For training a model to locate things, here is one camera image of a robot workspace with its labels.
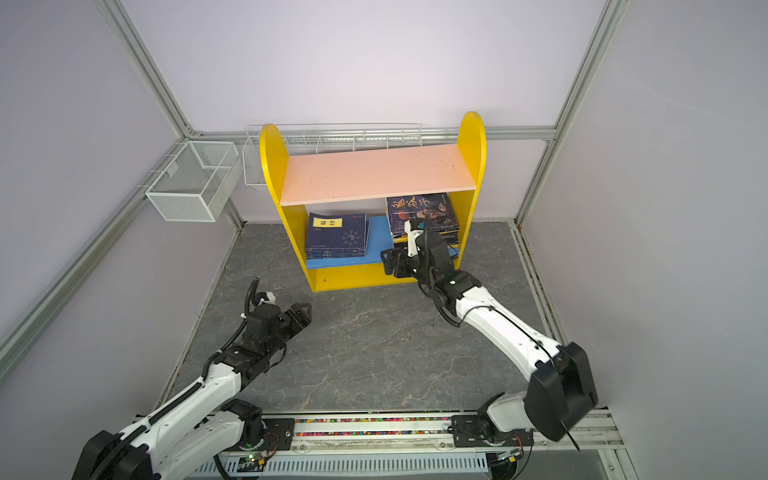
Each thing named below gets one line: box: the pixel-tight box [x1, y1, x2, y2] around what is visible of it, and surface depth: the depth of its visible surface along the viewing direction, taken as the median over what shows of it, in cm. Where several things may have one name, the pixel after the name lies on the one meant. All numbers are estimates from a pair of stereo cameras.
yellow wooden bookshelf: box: [259, 112, 487, 293], surface depth 82 cm
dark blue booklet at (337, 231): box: [306, 212, 370, 249], surface depth 95 cm
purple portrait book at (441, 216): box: [386, 192, 459, 236], surface depth 95 cm
